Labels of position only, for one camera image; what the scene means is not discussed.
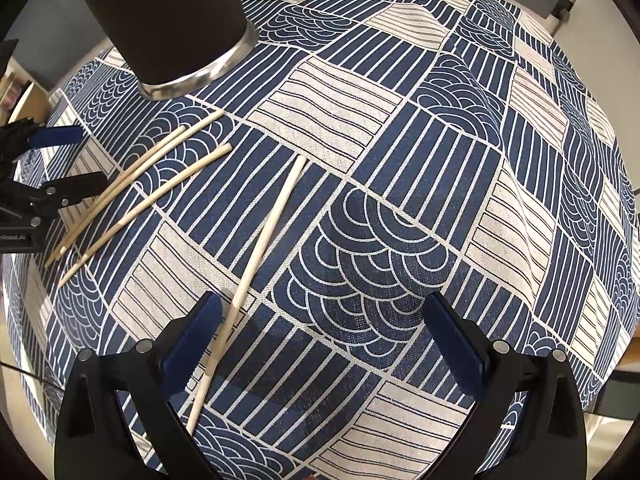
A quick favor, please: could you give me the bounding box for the wooden chopstick short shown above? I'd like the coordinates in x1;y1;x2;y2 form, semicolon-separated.
44;126;186;268

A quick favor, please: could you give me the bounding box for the beige ceramic mug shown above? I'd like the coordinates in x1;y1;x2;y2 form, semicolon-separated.
9;82;51;124

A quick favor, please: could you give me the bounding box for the black cylindrical utensil holder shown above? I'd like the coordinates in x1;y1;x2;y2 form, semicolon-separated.
85;0;258;101

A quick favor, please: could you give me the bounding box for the blue patterned tablecloth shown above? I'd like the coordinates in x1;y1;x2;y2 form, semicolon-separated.
2;0;639;479

